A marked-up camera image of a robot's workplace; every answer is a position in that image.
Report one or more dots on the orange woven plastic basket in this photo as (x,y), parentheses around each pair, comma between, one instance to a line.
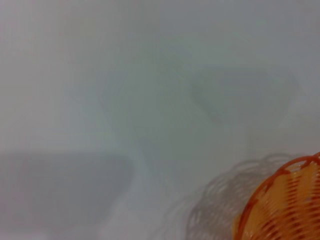
(282,207)

